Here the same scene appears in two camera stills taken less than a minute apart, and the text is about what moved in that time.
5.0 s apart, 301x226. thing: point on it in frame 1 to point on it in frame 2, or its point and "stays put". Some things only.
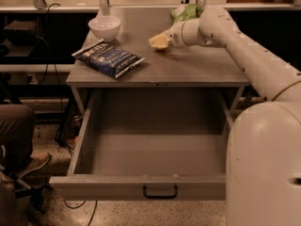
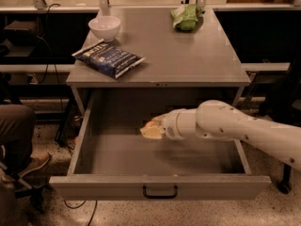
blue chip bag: [109, 58] stays put
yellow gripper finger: [160, 41] to [152, 132]
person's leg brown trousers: [18, 125] stays put
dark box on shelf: [22, 33] stays put
